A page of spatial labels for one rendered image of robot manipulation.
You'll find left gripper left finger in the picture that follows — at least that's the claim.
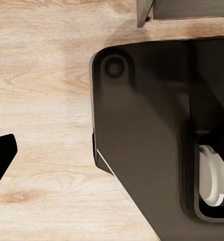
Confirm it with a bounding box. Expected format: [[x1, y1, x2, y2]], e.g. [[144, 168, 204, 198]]
[[0, 134, 18, 180]]

